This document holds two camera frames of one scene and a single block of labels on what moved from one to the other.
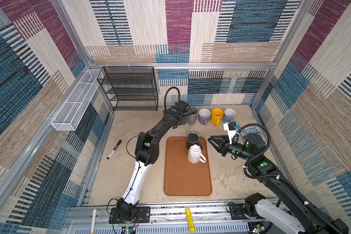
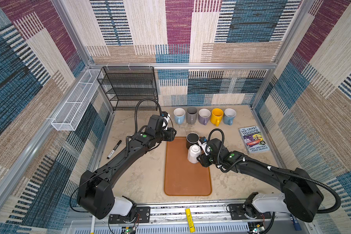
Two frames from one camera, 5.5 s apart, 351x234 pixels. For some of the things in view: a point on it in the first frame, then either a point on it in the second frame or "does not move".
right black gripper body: x=236 y=149 -> x=205 y=160
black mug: x=192 y=138 does not move
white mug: x=195 y=154 does not move
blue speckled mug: x=229 y=115 does not move
